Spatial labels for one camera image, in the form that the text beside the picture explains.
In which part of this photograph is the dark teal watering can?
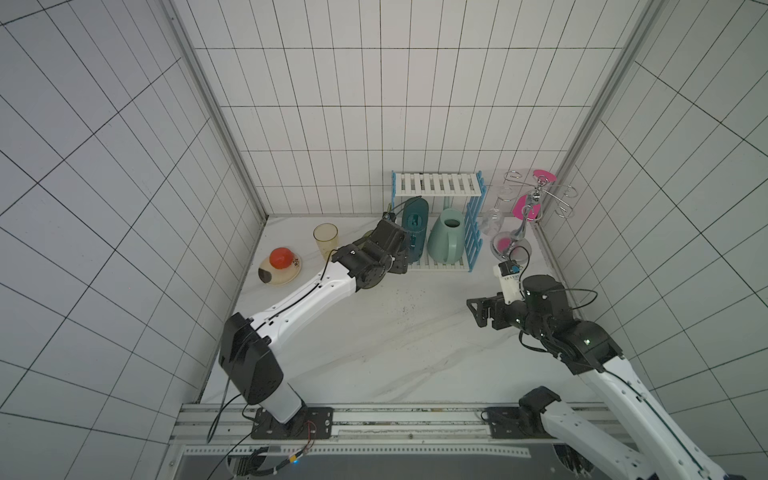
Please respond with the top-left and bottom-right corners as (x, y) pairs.
(401, 197), (429, 264)

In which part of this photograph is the mint green watering can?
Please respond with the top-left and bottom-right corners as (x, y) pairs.
(427, 208), (465, 264)

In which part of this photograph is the olive green watering can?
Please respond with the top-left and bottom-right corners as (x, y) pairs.
(353, 228), (382, 249)

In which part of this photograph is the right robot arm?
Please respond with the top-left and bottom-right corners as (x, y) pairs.
(466, 275), (733, 479)

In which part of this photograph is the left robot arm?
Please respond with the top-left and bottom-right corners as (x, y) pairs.
(218, 217), (409, 425)

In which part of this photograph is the white and blue shelf rack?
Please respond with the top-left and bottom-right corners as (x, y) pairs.
(389, 171), (487, 272)

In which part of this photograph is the yellow translucent plastic cup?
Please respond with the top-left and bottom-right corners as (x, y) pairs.
(313, 222), (339, 260)

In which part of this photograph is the beige toy with red ball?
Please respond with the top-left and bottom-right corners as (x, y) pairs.
(257, 247), (302, 285)

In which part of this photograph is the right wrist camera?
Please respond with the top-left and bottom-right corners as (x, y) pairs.
(493, 259), (524, 305)

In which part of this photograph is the aluminium mounting rail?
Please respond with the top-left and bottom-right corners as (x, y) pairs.
(171, 404), (545, 444)

